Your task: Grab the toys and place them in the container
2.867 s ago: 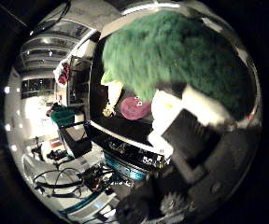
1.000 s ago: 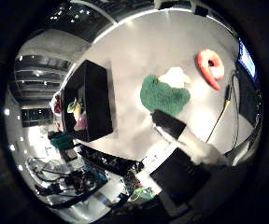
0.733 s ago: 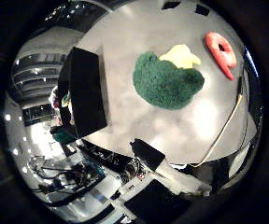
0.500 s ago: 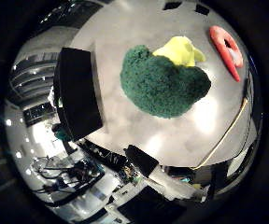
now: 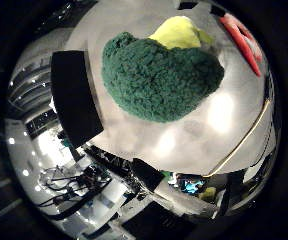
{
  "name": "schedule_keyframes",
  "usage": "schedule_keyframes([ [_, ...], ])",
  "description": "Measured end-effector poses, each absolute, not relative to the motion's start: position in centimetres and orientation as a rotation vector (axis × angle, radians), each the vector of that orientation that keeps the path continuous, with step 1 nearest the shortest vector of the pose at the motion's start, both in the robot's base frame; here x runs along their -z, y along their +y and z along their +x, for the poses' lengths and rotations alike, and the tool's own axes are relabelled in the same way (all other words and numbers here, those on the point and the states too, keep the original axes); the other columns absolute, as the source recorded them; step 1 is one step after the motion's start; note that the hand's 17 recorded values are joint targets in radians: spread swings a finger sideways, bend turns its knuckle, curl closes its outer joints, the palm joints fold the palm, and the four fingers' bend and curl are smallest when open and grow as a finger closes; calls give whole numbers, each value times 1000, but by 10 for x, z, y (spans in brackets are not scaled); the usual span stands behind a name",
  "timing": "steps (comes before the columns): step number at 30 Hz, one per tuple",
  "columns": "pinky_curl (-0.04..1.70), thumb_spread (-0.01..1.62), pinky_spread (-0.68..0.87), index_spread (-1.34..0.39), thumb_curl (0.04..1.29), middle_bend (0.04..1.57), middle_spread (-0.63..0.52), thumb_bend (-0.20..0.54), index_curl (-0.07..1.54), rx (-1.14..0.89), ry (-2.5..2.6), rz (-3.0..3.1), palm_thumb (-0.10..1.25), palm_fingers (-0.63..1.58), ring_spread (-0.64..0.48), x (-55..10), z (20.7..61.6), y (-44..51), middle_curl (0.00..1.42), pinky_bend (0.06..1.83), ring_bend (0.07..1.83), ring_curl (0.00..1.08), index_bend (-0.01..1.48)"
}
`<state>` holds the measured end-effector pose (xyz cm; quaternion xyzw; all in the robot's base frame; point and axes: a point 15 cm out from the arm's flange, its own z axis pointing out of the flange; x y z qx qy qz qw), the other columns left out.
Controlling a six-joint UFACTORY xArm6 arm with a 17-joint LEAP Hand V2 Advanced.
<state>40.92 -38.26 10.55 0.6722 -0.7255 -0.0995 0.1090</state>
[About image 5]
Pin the green broccoli plush toy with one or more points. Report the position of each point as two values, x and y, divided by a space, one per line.
157 76

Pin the black fabric container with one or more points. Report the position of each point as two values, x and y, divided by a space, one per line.
74 96

